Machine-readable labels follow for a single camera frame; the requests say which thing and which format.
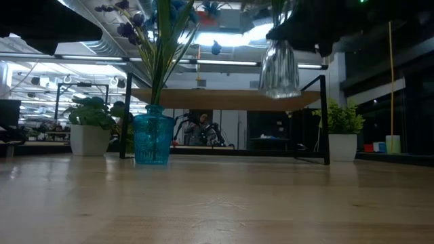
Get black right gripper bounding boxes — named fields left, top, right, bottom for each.
left=265, top=0, right=354, bottom=57

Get clear ribbed glass vase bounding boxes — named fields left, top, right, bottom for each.
left=258, top=39, right=302, bottom=100

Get purple artificial flower bunch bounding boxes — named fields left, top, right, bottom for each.
left=94, top=0, right=223, bottom=106

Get wooden shelf black metal legs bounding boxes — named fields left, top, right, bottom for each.
left=118, top=71, right=331, bottom=166

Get small fern plant white pot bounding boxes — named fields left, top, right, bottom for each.
left=311, top=97, right=366, bottom=163

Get person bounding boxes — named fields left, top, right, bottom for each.
left=184, top=112, right=218, bottom=147
left=111, top=100, right=135, bottom=125

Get green cup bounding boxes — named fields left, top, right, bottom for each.
left=384, top=134, right=402, bottom=155

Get teal glass vase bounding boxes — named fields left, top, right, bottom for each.
left=132, top=104, right=176, bottom=166

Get broad-leaf plant white pot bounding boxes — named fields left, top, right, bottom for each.
left=62, top=95, right=132, bottom=157

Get black monitor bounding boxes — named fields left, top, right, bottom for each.
left=0, top=98, right=22, bottom=128

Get yellow cable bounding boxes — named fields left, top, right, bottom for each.
left=387, top=20, right=397, bottom=154

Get black background rig frame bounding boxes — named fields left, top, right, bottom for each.
left=53, top=81, right=111, bottom=122

